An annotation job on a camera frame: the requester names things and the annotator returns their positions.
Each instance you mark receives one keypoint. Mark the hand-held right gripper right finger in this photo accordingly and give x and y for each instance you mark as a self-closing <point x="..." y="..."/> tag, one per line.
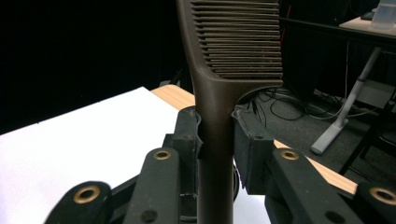
<point x="252" y="149"/>

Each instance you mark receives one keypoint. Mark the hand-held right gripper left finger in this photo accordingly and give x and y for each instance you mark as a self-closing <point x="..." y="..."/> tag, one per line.
<point x="184" y="140"/>

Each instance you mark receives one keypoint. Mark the dark brown comb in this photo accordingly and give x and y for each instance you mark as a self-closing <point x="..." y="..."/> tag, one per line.
<point x="214" y="124"/>

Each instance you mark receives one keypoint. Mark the white desk leg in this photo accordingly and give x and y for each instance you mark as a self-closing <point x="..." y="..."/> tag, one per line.
<point x="342" y="118"/>

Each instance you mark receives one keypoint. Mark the white table sheet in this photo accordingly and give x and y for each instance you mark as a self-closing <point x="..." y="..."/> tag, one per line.
<point x="77" y="140"/>

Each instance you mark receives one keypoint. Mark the black chair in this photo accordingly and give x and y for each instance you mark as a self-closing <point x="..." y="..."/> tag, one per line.
<point x="367" y="146"/>

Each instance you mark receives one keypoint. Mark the light wooden desk top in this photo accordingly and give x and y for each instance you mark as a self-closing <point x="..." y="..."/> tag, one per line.
<point x="367" y="23"/>

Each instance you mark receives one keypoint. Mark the translucent plastic container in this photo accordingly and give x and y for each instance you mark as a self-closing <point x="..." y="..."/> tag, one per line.
<point x="384" y="14"/>

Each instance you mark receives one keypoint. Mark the black horizontal frame bar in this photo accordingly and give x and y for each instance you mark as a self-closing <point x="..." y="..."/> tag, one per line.
<point x="327" y="29"/>

